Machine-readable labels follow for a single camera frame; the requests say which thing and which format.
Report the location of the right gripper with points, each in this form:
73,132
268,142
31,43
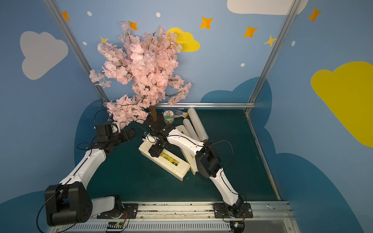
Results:
157,149

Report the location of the plastic wrap roll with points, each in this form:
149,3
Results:
188,126
197,124

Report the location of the dispenser lid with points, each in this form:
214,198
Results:
171,163

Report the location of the aluminium rail base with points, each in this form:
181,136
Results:
193,217

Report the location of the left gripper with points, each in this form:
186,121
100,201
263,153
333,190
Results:
127,135

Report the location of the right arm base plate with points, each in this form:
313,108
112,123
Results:
222,210

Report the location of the pink cherry blossom tree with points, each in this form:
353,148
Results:
148,63

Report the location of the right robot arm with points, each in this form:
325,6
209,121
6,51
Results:
207,160

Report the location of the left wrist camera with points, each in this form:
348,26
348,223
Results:
115,127

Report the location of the small circuit board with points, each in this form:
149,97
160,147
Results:
236,227
114,227

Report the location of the small plastic bottle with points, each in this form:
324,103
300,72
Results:
179,113

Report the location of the green printed cup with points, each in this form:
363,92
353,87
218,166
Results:
168,116

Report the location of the left small circuit board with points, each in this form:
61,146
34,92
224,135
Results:
114,227

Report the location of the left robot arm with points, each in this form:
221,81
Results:
68,202

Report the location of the right small circuit board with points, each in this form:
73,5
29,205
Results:
236,227

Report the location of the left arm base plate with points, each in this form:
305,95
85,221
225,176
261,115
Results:
125,210

